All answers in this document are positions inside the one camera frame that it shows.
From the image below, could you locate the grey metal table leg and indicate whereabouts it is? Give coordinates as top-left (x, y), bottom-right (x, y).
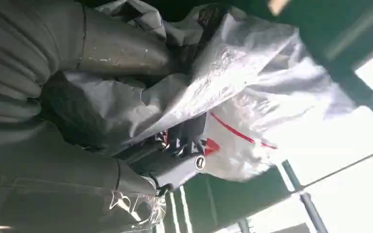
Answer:
top-left (237, 218), bottom-right (251, 233)
top-left (281, 160), bottom-right (329, 233)

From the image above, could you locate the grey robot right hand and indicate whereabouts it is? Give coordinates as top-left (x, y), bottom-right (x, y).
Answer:
top-left (0, 2), bottom-right (222, 233)

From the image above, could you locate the ribbed grey right arm sleeve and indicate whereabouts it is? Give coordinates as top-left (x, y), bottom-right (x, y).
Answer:
top-left (0, 0), bottom-right (85, 133)

